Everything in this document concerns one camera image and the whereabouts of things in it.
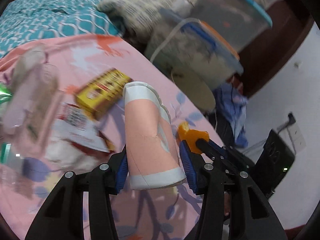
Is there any white cable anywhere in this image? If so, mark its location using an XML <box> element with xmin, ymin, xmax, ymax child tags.
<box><xmin>149</xmin><ymin>17</ymin><xmax>201</xmax><ymax>63</ymax></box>

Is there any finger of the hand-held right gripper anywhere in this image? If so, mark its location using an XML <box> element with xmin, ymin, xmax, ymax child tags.
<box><xmin>207</xmin><ymin>139</ymin><xmax>227</xmax><ymax>153</ymax></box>
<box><xmin>196</xmin><ymin>139</ymin><xmax>255</xmax><ymax>175</ymax></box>

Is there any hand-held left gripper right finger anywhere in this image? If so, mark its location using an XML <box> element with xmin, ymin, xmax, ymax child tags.
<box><xmin>179</xmin><ymin>141</ymin><xmax>288</xmax><ymax>240</ymax></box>

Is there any storage box teal lid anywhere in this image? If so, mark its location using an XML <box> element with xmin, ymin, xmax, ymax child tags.
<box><xmin>189</xmin><ymin>0</ymin><xmax>273</xmax><ymax>53</ymax></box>

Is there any orange peel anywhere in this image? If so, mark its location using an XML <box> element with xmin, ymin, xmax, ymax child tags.
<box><xmin>177</xmin><ymin>122</ymin><xmax>210</xmax><ymax>153</ymax></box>

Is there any clear plastic bottle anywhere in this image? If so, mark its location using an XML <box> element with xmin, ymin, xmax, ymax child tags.
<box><xmin>2</xmin><ymin>47</ymin><xmax>63</xmax><ymax>153</ymax></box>

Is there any blue cloth bundle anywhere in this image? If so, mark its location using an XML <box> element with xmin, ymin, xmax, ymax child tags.
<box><xmin>214</xmin><ymin>82</ymin><xmax>250</xmax><ymax>148</ymax></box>

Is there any pink printed bed sheet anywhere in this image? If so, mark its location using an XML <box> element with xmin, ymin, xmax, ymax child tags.
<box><xmin>0</xmin><ymin>34</ymin><xmax>225</xmax><ymax>240</ymax></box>

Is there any white wall socket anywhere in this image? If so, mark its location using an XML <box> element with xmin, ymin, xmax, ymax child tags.
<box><xmin>276</xmin><ymin>112</ymin><xmax>307</xmax><ymax>151</ymax></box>

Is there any teal patterned quilt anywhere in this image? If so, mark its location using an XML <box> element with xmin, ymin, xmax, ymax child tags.
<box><xmin>0</xmin><ymin>0</ymin><xmax>121</xmax><ymax>58</ymax></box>

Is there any green packet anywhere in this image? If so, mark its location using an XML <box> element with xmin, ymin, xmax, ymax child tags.
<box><xmin>0</xmin><ymin>83</ymin><xmax>12</xmax><ymax>103</ymax></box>

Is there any yellow cardboard box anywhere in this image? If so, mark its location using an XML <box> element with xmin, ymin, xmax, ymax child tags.
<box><xmin>74</xmin><ymin>67</ymin><xmax>135</xmax><ymax>122</ymax></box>

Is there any pink paper cup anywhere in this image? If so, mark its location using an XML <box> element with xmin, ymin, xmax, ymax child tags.
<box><xmin>122</xmin><ymin>81</ymin><xmax>187</xmax><ymax>190</ymax></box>

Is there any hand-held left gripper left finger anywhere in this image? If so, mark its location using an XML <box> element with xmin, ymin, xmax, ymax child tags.
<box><xmin>25</xmin><ymin>145</ymin><xmax>129</xmax><ymax>240</ymax></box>

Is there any dark wooden headboard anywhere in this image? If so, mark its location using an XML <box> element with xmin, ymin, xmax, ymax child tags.
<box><xmin>236</xmin><ymin>0</ymin><xmax>316</xmax><ymax>98</ymax></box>

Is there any clear storage box blue handle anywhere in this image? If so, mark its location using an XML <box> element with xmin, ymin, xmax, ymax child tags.
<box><xmin>145</xmin><ymin>21</ymin><xmax>245</xmax><ymax>91</ymax></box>

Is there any white and red packet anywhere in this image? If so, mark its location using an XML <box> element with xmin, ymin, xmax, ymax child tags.
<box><xmin>54</xmin><ymin>102</ymin><xmax>117</xmax><ymax>154</ymax></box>

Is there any checked pillow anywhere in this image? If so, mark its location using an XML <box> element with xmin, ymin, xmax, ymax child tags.
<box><xmin>96</xmin><ymin>0</ymin><xmax>193</xmax><ymax>35</ymax></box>

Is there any beige waste bin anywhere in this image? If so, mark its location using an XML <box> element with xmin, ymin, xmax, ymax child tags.
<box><xmin>171</xmin><ymin>69</ymin><xmax>216</xmax><ymax>112</ymax></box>

